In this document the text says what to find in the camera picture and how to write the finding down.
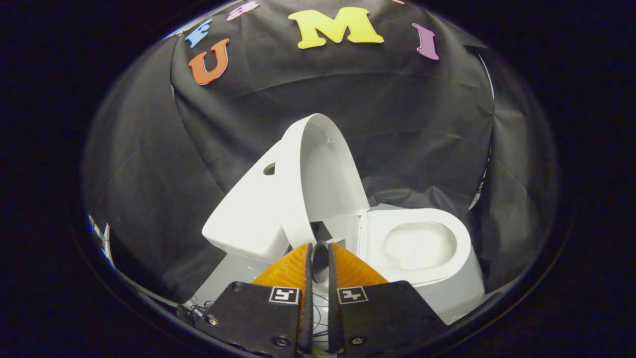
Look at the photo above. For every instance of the white toilet tank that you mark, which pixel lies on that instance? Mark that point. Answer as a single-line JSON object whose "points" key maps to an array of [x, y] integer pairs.
{"points": [[248, 214]]}

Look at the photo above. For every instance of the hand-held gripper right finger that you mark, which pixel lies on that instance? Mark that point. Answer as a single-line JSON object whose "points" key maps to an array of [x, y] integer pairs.
{"points": [[387, 318]]}

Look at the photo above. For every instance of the black backdrop cloth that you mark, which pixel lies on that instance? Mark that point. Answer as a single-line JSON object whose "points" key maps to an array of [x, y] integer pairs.
{"points": [[397, 124]]}

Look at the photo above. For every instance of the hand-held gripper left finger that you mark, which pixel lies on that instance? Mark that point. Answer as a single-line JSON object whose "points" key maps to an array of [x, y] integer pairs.
{"points": [[268, 318]]}

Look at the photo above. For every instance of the white toilet lid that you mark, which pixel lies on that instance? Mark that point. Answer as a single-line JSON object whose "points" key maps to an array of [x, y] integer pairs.
{"points": [[323, 174]]}

